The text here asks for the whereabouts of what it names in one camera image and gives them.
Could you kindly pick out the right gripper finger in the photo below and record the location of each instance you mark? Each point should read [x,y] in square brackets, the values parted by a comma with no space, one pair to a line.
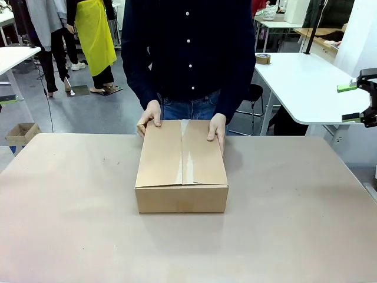
[368,116]
[366,78]

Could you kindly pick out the brown cardboard box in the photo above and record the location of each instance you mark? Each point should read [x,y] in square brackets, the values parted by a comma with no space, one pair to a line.
[181,165]

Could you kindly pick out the person's right forearm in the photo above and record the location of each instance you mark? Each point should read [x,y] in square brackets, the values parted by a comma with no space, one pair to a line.
[138,85]

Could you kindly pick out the person's left forearm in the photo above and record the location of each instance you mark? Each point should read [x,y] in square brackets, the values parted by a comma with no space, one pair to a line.
[240,94]

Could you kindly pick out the small open cardboard box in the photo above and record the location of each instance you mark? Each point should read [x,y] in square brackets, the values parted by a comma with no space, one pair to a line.
[22,132]

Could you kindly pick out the person's left hand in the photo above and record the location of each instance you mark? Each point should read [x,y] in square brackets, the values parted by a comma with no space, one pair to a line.
[218,126]

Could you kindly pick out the person's right hand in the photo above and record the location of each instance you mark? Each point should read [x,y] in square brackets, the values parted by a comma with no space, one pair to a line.
[150,113]

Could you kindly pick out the white partition panel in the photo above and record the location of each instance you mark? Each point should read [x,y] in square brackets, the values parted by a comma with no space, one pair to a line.
[357,41]

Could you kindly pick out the wooden bench top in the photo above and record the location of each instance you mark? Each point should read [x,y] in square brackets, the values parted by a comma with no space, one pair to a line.
[324,33]

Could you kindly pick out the large white side table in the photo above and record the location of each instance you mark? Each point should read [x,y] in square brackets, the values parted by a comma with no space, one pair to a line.
[300,85]

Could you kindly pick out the black pole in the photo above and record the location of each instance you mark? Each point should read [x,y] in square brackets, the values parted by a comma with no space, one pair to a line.
[313,26]

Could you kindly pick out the white background table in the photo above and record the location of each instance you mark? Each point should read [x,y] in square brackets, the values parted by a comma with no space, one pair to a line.
[279,24]

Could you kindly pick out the brown tape roll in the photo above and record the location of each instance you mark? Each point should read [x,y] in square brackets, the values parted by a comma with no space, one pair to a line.
[263,59]

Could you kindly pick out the black chair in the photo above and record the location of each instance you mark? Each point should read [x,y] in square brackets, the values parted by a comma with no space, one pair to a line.
[254,94]

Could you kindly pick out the white mesh basket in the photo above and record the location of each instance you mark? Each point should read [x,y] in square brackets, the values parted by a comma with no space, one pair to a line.
[270,12]

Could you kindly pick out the person in dark shirt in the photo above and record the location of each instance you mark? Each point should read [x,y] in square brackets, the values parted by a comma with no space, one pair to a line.
[188,53]

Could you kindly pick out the mannequin with yellow apron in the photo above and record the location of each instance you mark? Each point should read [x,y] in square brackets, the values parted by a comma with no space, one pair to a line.
[97,44]

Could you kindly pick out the white sneaker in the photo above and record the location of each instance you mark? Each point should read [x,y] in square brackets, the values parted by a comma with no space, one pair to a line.
[79,66]

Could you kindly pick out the white table with grey leg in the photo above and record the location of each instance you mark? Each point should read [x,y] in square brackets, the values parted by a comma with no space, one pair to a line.
[14,57]

